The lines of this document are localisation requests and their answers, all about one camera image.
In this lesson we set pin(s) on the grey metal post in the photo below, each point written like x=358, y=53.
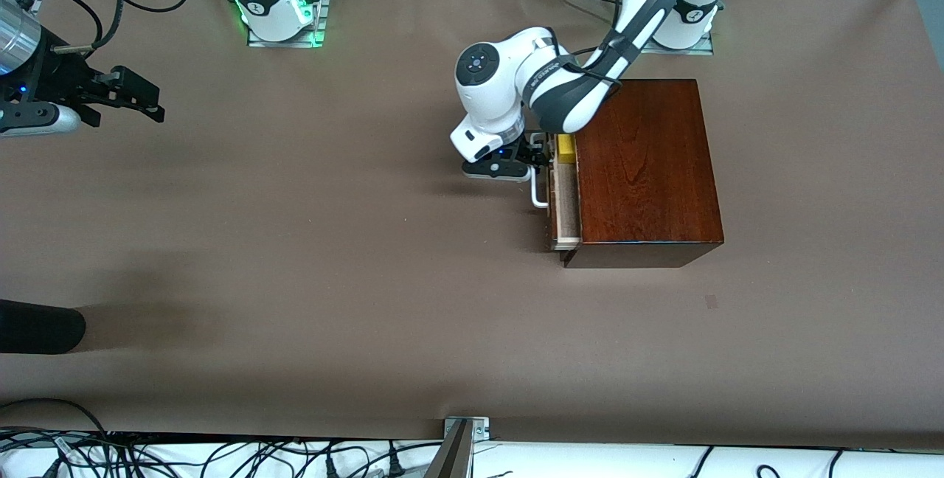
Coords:
x=450, y=459

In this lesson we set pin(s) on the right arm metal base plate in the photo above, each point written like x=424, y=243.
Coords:
x=284, y=41

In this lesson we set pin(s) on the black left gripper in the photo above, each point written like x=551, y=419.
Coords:
x=529, y=150

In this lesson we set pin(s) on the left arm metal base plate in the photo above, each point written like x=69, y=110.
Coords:
x=700, y=50

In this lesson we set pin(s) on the dark brown wooden cabinet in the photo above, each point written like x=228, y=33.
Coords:
x=649, y=168

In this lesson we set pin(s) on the brown paper table cover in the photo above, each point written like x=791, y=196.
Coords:
x=369, y=279

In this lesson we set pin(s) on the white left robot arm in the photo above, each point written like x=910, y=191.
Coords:
x=560, y=87

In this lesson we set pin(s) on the yellow block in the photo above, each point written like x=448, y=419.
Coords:
x=566, y=147

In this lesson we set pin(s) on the silver corner bracket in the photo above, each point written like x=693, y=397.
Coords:
x=479, y=426

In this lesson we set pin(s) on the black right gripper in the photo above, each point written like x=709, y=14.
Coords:
x=53, y=74

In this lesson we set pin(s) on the black cylinder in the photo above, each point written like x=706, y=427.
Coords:
x=37, y=327

